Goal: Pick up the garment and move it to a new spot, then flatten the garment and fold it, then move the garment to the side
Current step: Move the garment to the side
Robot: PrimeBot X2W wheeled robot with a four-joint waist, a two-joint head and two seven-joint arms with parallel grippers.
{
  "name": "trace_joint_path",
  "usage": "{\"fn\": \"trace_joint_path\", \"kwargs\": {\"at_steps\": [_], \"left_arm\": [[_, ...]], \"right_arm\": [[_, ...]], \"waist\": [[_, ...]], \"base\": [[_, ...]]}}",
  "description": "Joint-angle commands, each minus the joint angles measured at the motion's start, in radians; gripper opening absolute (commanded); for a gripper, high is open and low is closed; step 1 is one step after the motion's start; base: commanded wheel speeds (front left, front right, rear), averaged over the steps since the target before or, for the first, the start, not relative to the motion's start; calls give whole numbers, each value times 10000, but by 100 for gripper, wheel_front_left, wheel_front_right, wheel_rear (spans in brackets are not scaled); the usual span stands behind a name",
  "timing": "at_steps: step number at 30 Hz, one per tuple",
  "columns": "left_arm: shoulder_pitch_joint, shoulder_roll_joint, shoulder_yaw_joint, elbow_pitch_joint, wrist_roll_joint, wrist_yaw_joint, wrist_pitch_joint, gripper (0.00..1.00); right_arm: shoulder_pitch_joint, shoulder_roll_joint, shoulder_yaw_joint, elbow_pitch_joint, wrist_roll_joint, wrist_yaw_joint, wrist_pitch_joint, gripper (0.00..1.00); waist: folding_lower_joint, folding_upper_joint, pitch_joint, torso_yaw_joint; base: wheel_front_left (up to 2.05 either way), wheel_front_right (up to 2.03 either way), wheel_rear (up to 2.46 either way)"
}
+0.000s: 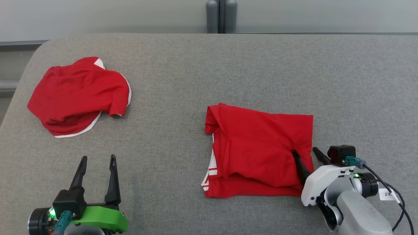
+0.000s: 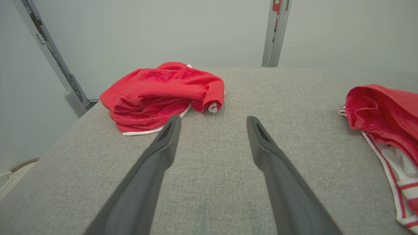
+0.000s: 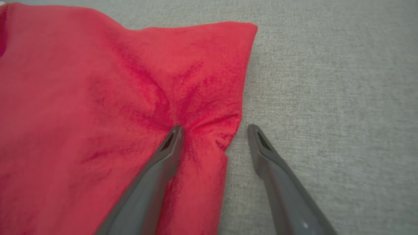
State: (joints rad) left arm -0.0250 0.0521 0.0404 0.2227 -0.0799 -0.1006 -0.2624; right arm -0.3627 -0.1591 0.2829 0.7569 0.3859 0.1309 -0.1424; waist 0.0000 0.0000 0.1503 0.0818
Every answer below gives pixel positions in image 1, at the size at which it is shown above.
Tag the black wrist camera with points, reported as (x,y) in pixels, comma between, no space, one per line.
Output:
(339,154)
(68,202)

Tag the red basketball jersey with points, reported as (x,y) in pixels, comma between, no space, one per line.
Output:
(261,147)

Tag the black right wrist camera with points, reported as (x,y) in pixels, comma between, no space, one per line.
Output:
(339,154)

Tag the grey fabric sofa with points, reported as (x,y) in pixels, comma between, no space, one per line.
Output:
(196,71)

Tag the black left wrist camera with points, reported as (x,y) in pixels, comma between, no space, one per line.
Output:
(68,202)

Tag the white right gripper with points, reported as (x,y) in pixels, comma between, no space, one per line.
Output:
(321,178)

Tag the red shorts with white trim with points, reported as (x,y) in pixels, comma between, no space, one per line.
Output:
(78,94)

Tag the grey partition post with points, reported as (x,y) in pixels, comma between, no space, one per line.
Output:
(230,16)

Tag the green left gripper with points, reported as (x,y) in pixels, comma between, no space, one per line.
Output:
(104,218)

